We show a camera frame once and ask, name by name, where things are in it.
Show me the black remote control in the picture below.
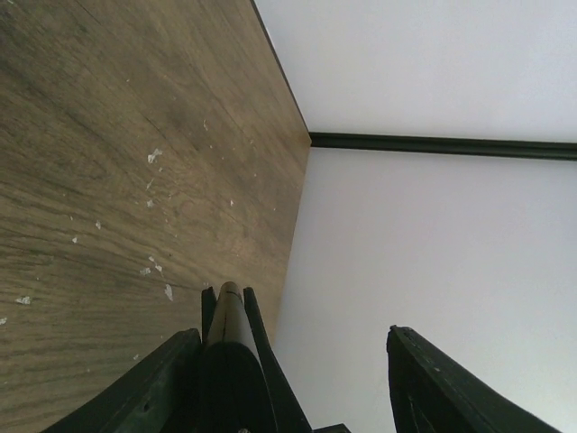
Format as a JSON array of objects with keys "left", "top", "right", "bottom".
[{"left": 197, "top": 281, "right": 313, "bottom": 432}]

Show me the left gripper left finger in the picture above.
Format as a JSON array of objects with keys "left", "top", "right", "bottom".
[{"left": 45, "top": 328, "right": 201, "bottom": 432}]

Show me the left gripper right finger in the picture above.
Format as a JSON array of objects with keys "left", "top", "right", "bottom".
[{"left": 387, "top": 326, "right": 556, "bottom": 432}]

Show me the black frame post right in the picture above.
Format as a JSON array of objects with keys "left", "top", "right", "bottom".
[{"left": 310, "top": 133, "right": 576, "bottom": 161}]

